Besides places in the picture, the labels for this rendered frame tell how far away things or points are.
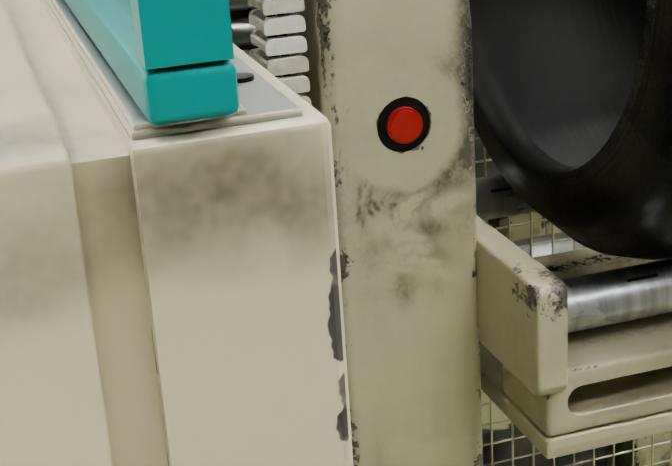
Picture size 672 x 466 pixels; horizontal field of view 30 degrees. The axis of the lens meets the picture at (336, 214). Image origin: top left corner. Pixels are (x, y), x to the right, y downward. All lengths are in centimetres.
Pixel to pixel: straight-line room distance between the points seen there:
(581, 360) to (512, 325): 7
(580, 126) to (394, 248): 38
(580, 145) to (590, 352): 34
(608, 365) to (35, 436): 81
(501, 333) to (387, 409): 12
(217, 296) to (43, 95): 8
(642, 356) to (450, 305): 17
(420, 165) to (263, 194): 77
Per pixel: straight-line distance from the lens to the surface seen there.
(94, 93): 32
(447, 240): 106
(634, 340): 109
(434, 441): 114
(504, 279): 103
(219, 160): 26
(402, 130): 101
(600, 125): 138
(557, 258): 142
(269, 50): 98
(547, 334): 100
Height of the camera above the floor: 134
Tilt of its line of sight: 20 degrees down
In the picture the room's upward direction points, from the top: 4 degrees counter-clockwise
